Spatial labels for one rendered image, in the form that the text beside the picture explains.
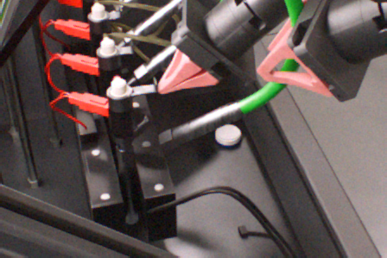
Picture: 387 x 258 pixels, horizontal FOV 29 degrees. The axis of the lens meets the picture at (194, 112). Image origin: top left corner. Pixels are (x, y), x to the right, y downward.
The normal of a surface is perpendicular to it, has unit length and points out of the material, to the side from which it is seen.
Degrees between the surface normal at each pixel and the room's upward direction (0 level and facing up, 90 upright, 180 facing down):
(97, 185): 0
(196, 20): 43
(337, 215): 0
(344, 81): 49
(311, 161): 0
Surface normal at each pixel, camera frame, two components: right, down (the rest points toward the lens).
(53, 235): 0.65, -0.67
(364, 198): -0.01, -0.77
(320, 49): 0.60, -0.22
